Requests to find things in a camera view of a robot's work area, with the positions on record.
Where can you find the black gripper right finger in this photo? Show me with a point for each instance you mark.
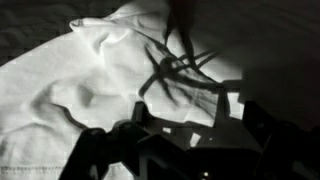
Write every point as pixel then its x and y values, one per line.
pixel 286 150

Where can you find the white cloth with green print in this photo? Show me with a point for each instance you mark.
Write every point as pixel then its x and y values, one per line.
pixel 83 73

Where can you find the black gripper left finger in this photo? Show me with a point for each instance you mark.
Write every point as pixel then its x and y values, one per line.
pixel 100 150

